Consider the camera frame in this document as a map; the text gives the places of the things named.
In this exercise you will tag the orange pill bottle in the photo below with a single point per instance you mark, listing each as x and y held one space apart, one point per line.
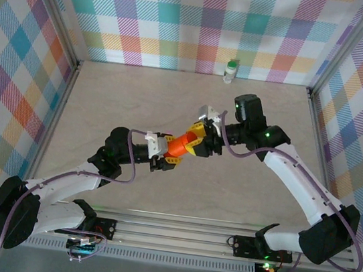
180 146

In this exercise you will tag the white vitamin bottle green cap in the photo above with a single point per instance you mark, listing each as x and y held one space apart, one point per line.
229 73

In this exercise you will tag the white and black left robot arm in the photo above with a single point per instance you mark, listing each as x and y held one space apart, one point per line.
63 180

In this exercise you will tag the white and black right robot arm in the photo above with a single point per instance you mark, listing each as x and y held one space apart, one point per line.
296 182

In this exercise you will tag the aluminium mounting rail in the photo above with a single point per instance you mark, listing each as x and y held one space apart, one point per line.
171 234

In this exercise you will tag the aluminium side rail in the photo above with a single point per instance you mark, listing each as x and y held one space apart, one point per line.
321 162
53 124

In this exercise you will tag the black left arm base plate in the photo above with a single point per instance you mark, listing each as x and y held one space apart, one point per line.
107 228

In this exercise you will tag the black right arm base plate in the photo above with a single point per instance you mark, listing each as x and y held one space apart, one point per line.
240 246

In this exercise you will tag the aluminium corner post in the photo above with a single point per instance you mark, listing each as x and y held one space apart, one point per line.
346 47
57 7

